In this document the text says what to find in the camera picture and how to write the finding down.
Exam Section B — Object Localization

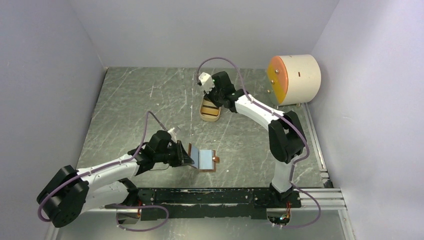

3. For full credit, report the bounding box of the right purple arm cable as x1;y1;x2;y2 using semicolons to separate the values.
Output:
196;56;311;183

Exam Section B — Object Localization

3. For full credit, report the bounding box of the brown leather card holder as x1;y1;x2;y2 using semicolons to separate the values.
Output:
188;143;220;173

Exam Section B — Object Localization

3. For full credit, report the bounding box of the cream cylindrical cabinet orange door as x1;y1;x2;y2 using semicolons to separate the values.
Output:
266;54;322;106

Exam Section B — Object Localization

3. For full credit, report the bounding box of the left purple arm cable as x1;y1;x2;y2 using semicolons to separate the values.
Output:
37;110;168;222

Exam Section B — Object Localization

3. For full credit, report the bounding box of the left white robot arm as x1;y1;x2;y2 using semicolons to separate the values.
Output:
36;130;196;228

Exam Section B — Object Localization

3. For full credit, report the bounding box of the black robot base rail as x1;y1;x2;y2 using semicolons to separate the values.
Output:
118;178;302;222

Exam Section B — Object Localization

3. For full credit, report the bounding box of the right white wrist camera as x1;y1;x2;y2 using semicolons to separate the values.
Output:
198;72;215;94

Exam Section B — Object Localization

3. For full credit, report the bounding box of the grey card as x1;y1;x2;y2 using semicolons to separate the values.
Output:
199;149;215;171

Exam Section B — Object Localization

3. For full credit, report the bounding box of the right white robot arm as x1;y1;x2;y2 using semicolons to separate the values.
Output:
197;71;310;207

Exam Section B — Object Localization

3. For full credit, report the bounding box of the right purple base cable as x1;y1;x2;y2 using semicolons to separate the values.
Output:
271;184;322;230

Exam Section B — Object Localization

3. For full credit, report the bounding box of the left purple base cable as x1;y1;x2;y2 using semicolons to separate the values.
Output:
109;203;170;233

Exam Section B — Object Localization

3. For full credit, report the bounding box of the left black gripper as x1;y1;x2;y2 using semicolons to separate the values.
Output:
154;139;195;167

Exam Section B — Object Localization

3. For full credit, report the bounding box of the beige oval card tray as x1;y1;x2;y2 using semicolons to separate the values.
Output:
199;96;221;122

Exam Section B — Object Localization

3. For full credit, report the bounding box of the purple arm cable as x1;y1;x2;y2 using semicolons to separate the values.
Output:
196;56;311;183
37;110;168;222

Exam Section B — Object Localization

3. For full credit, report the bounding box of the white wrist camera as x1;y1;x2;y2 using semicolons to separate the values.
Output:
198;72;215;94
167;126;181;136

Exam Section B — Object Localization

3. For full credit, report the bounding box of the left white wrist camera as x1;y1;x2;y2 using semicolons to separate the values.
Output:
167;126;181;136

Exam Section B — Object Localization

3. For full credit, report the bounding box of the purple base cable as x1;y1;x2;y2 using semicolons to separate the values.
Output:
271;184;322;230
109;203;170;233

